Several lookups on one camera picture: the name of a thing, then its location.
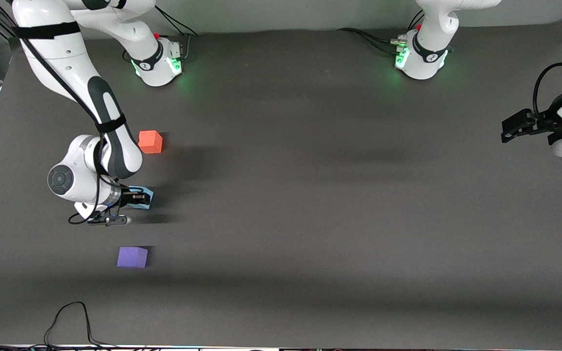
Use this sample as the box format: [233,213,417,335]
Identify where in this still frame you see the light blue foam block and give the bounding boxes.
[127,185,155,211]

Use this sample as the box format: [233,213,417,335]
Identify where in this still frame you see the orange foam block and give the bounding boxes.
[138,130,163,155]

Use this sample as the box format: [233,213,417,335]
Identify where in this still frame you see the purple foam block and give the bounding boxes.
[117,247,149,269]

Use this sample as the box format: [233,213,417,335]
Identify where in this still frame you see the dark grey table mat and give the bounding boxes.
[0,17,562,350]

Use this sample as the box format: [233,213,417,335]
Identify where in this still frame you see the thin black loose cable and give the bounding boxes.
[0,301,118,351]

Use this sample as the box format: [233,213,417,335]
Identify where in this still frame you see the black left arm base cables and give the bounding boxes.
[336,9,425,55]

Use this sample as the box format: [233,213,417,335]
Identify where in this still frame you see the black arm base cables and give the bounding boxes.
[336,9,425,55]
[154,7,199,63]

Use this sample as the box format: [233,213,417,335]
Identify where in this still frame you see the black right arm base cables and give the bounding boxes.
[154,7,199,63]

